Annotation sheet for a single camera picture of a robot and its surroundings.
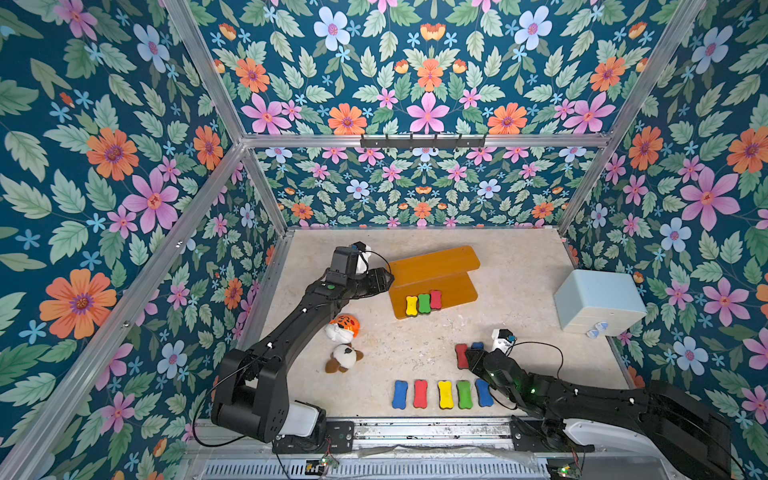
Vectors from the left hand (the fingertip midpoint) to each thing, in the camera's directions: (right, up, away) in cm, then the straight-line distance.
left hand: (389, 276), depth 84 cm
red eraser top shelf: (+9, -32, -4) cm, 33 cm away
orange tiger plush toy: (-14, -16, +3) cm, 21 cm away
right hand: (+21, -22, 0) cm, 31 cm away
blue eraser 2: (+26, -31, -7) cm, 41 cm away
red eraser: (+15, -9, +12) cm, 21 cm away
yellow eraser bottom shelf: (+6, -11, +12) cm, 17 cm away
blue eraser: (+3, -33, -5) cm, 34 cm away
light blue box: (+56, -7, -2) cm, 56 cm away
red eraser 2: (+21, -22, +3) cm, 31 cm away
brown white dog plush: (-14, -24, +1) cm, 27 cm away
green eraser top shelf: (+21, -32, -4) cm, 38 cm away
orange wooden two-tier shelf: (+13, -3, +9) cm, 16 cm away
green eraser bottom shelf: (+11, -10, +12) cm, 19 cm away
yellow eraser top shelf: (+16, -32, -5) cm, 36 cm away
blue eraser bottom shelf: (+26, -21, +5) cm, 34 cm away
